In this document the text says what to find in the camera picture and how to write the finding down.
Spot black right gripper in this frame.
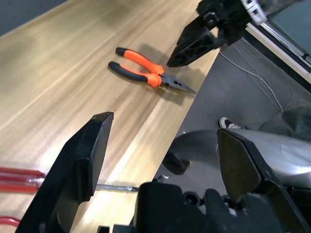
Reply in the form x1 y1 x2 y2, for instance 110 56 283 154
166 0 251 68

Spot red transparent handle screwdriver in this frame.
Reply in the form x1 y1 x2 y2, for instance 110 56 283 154
0 166 139 194

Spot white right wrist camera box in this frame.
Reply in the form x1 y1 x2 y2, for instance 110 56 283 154
240 0 268 24

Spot black white sneaker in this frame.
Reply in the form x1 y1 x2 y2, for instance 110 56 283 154
218 116 242 130

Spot orange black long-nose pliers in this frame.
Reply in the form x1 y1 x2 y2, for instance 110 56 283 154
107 47 198 95

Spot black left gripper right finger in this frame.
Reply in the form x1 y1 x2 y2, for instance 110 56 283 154
216 128 311 233

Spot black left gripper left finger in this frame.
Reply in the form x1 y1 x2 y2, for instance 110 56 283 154
16 111 114 233

